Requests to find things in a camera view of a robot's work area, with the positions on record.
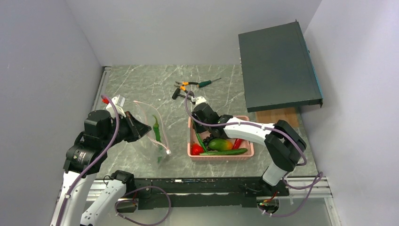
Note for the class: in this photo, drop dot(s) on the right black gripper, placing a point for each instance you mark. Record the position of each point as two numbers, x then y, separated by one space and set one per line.
199 129

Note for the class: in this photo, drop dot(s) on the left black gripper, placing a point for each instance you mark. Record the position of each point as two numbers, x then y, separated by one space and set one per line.
137 128

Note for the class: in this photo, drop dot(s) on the green chili pepper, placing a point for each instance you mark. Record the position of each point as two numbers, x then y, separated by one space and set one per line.
156 129

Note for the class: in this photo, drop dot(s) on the clear zip top bag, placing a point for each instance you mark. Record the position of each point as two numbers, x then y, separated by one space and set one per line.
158 152

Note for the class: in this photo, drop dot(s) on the pink plastic basket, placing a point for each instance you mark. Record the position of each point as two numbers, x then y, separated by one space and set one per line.
193 140

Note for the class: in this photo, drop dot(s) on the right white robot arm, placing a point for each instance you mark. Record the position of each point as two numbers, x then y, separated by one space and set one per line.
286 148

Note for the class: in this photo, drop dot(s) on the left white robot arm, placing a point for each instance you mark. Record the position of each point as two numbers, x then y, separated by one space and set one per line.
102 130

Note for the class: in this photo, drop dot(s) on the dark grape bunch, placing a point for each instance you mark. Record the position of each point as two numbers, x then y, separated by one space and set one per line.
207 140

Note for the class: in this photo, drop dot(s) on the black hammer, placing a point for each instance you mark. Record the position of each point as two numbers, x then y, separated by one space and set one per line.
177 93

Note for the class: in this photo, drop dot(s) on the green red mango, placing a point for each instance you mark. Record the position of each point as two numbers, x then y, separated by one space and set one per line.
218 144

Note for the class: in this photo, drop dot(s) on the red tomato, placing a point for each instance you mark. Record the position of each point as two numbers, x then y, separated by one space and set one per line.
196 149

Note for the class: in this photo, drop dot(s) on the red chili pepper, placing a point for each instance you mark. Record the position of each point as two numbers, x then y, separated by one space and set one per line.
237 143

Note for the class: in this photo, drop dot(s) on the green cucumber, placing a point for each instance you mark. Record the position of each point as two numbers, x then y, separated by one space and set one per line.
226 152

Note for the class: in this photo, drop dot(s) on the dark green metal box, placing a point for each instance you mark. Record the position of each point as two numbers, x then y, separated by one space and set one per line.
277 69

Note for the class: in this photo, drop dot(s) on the wooden board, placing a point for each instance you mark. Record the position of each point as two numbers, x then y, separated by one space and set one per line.
273 116

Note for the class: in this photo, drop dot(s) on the green handled screwdriver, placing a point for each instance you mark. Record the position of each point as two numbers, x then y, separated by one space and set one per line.
206 83

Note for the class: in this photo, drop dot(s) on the orange handled pliers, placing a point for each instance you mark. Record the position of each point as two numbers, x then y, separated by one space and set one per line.
182 85

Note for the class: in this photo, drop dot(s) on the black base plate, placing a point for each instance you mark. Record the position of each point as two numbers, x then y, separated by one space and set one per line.
205 192

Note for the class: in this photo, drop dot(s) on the aluminium frame rail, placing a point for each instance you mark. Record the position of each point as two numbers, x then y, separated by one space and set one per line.
300 190

